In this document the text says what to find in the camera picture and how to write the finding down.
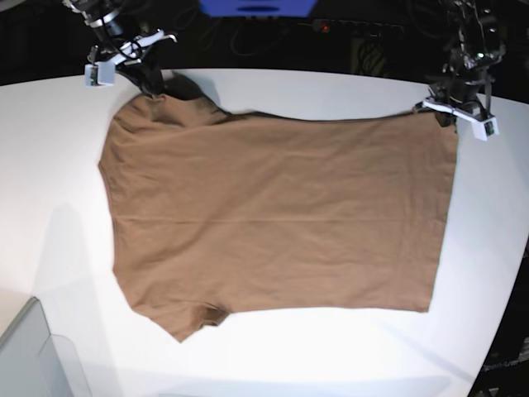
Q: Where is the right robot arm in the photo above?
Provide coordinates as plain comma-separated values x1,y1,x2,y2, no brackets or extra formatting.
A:
63,1,177,96

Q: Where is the grey plastic bin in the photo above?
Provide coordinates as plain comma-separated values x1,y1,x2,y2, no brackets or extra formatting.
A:
1,298,93,397

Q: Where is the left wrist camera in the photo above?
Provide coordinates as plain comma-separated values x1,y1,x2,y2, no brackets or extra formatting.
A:
472,117,499,141

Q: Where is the brown t-shirt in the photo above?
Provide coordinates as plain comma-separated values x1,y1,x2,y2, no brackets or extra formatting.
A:
98,94,458,341

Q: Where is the black power strip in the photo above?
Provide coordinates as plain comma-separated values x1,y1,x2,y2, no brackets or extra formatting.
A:
310,19,405,39

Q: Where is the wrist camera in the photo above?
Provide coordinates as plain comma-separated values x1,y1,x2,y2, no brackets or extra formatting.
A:
472,117,499,141
84,62,116,88

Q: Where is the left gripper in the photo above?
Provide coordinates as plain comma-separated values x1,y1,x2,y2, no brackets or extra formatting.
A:
413,74,494,128

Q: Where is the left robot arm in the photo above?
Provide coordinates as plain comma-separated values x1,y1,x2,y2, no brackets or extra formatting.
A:
414,1,506,141

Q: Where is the blue box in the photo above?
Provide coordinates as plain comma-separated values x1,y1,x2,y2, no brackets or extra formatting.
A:
199,0,317,17

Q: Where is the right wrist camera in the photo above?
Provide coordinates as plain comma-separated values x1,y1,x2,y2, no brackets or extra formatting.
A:
84,62,116,88

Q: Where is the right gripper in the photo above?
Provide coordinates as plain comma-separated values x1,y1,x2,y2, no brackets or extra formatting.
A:
85,28,178,96

